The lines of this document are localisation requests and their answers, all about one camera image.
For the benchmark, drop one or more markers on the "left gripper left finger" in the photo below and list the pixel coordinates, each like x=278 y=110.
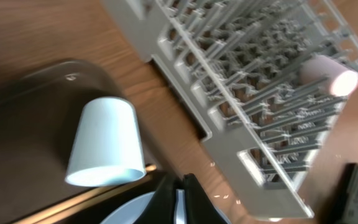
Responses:
x=161 y=208

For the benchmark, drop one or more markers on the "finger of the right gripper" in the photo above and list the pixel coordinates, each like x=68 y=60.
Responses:
x=342 y=208

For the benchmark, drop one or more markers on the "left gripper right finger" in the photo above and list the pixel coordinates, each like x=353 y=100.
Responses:
x=199 y=209

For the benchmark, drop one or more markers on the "blue plate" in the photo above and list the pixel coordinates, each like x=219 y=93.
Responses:
x=131 y=211

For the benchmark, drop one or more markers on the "light blue cup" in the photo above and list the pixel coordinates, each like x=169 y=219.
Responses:
x=107 y=149

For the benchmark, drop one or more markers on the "white pink cup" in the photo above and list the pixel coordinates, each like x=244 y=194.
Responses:
x=340 y=80

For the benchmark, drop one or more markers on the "grey dishwasher rack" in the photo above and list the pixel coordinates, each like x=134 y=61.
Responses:
x=236 y=65

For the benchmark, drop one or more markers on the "upper wooden chopstick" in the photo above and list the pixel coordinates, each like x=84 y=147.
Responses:
x=83 y=201

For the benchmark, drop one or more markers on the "brown serving tray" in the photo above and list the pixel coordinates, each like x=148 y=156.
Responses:
x=38 y=121

